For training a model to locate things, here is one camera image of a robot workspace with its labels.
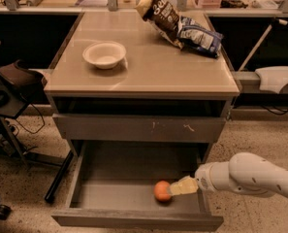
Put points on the grey drawer cabinet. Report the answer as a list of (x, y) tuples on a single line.
[(154, 78)]

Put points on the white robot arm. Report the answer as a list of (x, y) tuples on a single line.
[(245, 174)]

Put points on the dark brown bag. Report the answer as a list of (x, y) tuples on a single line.
[(25, 84)]

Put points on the orange fruit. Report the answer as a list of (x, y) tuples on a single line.
[(160, 191)]

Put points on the brown chip bag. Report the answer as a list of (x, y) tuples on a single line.
[(163, 16)]

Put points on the blue white snack bag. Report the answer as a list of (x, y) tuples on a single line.
[(196, 37)]

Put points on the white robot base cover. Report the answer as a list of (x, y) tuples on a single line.
[(272, 78)]

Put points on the closed grey top drawer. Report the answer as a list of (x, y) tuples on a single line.
[(179, 129)]

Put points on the open grey middle drawer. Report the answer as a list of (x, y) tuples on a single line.
[(113, 184)]

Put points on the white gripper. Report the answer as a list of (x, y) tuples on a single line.
[(204, 178)]

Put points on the white paper bowl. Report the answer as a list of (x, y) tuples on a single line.
[(104, 55)]

